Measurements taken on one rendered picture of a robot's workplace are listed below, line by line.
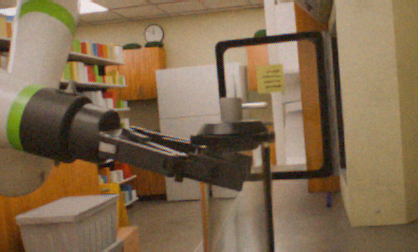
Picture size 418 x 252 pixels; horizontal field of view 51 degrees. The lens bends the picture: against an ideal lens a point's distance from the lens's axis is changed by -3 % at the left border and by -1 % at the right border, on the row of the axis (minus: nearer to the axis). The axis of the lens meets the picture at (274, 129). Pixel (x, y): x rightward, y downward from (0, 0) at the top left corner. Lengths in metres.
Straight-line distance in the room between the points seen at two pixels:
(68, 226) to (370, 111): 2.29
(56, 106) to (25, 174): 0.17
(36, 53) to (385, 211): 0.72
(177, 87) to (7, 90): 5.43
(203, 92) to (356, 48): 5.11
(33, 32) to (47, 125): 0.36
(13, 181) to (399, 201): 0.68
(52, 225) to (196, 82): 3.49
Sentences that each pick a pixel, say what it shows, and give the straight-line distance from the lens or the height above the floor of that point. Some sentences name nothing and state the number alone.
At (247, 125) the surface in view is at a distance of 0.53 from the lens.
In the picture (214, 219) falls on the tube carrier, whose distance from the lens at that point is 0.54.
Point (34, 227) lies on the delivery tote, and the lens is 3.01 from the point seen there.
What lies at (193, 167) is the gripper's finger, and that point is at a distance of 0.51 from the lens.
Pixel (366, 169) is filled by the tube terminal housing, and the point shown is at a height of 1.06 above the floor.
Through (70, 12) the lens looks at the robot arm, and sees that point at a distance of 1.01.
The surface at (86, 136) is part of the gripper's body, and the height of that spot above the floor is 1.18.
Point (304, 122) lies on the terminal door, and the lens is 1.20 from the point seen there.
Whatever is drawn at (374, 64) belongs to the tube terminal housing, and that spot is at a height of 1.26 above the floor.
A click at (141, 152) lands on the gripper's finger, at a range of 0.52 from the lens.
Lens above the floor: 1.20
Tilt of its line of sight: 3 degrees down
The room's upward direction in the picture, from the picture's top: 5 degrees counter-clockwise
